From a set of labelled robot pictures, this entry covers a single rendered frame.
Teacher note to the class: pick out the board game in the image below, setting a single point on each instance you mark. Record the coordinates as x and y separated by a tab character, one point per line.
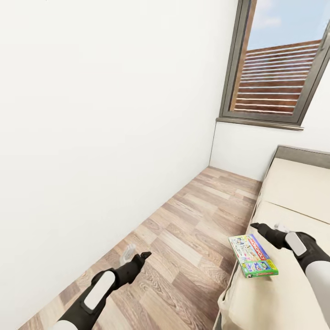
254	261

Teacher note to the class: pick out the bed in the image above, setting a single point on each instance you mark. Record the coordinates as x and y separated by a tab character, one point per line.
295	192

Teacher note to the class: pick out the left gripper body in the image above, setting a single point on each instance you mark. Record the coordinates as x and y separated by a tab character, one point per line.
133	267

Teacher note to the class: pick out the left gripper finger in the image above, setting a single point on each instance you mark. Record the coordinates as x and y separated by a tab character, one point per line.
144	255

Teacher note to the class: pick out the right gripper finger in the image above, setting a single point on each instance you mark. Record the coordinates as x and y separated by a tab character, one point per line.
255	225

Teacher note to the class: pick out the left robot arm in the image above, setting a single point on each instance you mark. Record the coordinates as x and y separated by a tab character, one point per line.
84	312

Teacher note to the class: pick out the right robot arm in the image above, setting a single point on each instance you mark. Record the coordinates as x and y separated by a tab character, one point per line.
314	261

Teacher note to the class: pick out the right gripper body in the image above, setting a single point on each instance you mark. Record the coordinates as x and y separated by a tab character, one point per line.
269	234

